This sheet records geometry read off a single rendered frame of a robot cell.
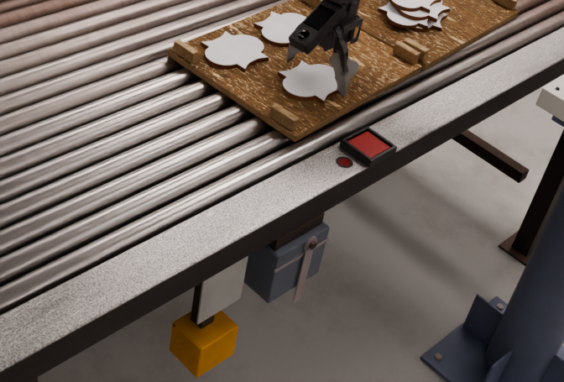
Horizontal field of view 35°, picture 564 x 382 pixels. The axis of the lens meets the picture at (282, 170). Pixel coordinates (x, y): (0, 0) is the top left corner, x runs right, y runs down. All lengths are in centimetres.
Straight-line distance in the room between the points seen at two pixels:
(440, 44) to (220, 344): 85
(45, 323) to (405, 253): 173
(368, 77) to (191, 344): 66
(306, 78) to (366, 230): 119
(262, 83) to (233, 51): 11
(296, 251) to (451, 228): 147
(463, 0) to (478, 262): 100
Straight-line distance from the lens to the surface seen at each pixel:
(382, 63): 189
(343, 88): 172
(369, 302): 266
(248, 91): 171
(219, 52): 180
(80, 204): 146
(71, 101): 168
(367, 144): 165
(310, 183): 155
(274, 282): 158
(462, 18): 214
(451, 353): 260
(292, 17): 196
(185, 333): 156
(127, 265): 136
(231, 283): 152
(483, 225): 305
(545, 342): 244
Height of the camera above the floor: 190
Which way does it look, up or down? 39 degrees down
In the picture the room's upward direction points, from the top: 11 degrees clockwise
